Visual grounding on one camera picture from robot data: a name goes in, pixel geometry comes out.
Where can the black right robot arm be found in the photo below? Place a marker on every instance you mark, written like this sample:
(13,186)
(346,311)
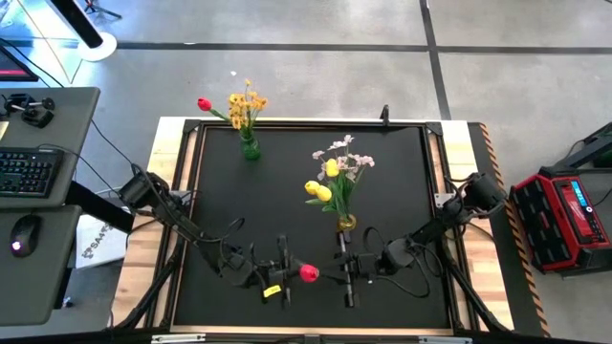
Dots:
(483,191)

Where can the black computer mouse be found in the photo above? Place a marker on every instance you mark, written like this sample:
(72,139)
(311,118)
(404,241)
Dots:
(25,234)

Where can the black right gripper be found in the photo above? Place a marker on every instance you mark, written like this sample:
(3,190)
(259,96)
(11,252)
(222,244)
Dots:
(365,267)

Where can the yellow artificial tulip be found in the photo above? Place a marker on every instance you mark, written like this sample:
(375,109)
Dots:
(312,187)
(332,168)
(323,193)

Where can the silver mounting plate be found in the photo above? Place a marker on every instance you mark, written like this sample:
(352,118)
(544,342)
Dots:
(443,199)

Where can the black equipment stand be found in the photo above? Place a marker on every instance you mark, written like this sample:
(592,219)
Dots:
(593,143)

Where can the white printed paper bag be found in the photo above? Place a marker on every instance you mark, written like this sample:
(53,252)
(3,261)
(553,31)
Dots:
(95,243)

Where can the black tripod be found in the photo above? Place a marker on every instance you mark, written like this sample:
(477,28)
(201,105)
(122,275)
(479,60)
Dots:
(91,6)

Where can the wooden table board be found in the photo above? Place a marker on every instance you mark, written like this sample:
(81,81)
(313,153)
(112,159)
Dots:
(165,143)

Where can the yellow tape tag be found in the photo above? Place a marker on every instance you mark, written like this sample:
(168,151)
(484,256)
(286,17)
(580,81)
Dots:
(272,291)

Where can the white round stand base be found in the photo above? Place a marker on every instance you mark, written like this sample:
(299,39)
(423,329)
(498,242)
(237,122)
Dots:
(102,50)

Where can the gray keyboard desk panel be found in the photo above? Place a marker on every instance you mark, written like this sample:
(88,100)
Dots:
(72,124)

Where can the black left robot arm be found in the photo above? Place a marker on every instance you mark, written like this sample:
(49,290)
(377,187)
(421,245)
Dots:
(143,188)

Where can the black frame clip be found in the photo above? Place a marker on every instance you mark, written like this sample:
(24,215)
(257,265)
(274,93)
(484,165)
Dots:
(385,117)

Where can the gray mouse desk panel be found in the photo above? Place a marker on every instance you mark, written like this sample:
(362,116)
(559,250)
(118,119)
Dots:
(38,286)

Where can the green ribbed glass vase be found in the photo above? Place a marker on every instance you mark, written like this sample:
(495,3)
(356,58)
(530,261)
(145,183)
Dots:
(250,149)

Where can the black mat hazard striped edge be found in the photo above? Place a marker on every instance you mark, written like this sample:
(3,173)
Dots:
(483,148)

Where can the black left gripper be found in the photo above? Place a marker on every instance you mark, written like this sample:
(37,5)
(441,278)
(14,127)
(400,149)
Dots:
(248,272)

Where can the black screen red edge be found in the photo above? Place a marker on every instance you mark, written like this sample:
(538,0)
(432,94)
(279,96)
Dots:
(14,64)

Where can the red artificial tulip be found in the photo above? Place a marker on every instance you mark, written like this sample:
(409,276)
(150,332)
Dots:
(309,273)
(204,104)

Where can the red black tool case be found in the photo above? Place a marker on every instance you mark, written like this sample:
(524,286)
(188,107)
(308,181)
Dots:
(540,220)

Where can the black clamp gadget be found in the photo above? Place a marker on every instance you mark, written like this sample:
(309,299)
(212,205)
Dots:
(36,117)

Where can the yellow ribbed glass vase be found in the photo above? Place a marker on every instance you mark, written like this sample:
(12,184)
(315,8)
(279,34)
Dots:
(346,223)

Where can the yellow daffodil bunch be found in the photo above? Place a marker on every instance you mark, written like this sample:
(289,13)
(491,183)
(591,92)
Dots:
(244,105)

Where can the black keyboard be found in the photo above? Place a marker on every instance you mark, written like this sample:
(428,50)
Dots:
(28,172)

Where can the silver metal bracket strip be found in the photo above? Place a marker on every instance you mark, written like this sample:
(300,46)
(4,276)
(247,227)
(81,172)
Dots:
(177,338)
(444,340)

